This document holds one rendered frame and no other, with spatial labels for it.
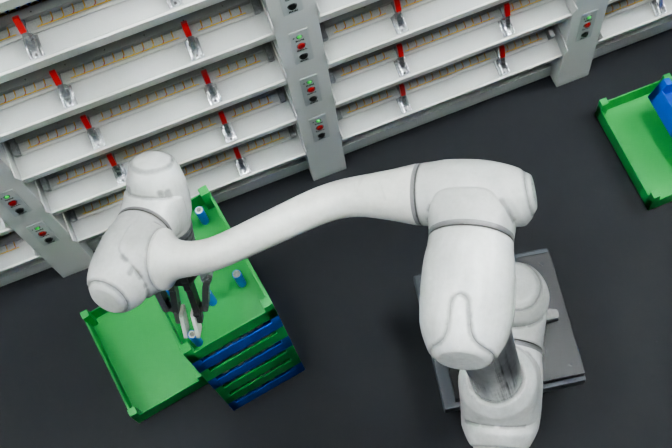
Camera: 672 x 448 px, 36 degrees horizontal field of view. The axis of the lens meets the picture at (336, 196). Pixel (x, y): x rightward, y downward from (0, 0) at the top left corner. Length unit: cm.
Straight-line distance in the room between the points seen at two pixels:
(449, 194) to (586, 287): 112
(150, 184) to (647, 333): 137
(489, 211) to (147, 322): 133
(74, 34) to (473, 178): 79
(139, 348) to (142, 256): 102
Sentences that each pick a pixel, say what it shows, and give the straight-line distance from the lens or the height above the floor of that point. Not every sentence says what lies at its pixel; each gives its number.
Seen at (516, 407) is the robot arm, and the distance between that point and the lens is 204.
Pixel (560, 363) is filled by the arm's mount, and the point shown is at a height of 22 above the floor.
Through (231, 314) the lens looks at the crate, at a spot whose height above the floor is 48.
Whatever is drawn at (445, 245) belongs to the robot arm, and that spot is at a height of 106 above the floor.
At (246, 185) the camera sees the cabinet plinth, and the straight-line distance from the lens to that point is 274.
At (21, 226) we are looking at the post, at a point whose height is 35.
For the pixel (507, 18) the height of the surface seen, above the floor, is 41.
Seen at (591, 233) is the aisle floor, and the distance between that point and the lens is 272.
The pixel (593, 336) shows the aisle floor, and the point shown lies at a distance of 263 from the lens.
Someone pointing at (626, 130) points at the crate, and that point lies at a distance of 284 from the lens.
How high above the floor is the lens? 251
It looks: 67 degrees down
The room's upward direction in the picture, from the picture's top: 13 degrees counter-clockwise
